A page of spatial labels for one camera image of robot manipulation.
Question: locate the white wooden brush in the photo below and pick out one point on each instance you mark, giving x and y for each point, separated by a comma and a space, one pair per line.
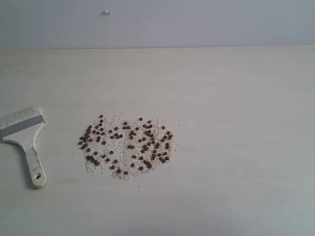
22, 128

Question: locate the small white wall fixture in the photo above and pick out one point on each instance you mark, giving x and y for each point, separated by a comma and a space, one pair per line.
106, 12

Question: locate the pile of grains and pellets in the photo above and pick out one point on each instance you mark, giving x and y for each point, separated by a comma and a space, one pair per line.
124, 148

